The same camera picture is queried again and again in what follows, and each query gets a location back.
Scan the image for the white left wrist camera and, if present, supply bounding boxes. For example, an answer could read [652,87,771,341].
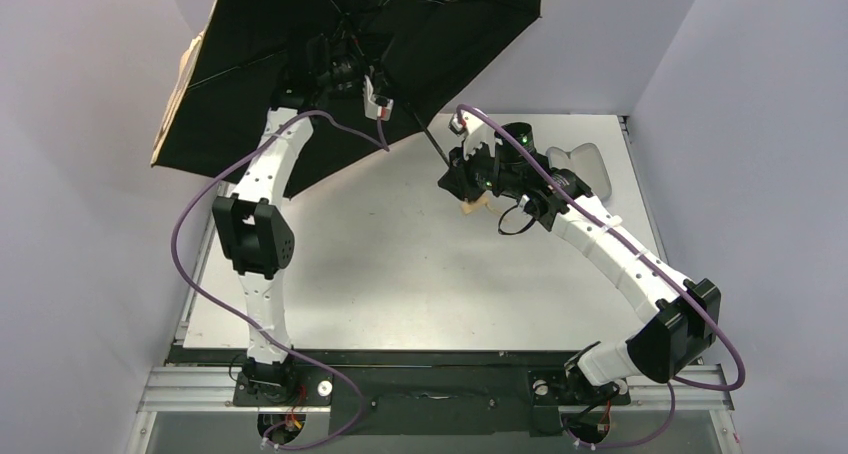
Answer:
[363,72,394,121]

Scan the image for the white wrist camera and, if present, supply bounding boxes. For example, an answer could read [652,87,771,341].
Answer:
[363,72,394,121]
[449,110,496,160]

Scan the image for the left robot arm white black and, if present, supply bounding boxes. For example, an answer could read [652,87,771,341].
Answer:
[212,34,372,402]

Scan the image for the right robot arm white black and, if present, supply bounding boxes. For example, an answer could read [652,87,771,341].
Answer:
[438,117,721,387]

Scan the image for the beige umbrella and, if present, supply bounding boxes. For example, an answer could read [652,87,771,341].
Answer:
[151,0,542,197]

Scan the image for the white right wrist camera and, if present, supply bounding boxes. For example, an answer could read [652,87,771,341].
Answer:
[449,110,496,160]

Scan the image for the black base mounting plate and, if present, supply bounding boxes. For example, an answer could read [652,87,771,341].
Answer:
[232,350,631,442]

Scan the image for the aluminium front rail frame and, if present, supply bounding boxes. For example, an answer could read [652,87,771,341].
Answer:
[127,357,740,453]

